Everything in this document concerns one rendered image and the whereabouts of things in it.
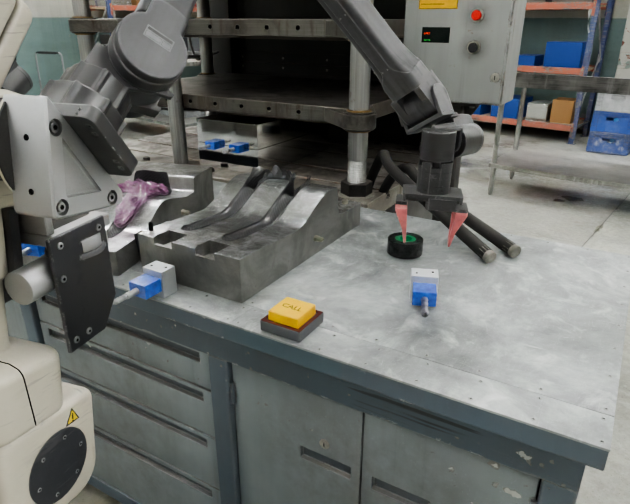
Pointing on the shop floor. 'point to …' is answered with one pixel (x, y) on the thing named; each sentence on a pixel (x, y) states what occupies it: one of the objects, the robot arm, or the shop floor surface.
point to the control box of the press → (468, 50)
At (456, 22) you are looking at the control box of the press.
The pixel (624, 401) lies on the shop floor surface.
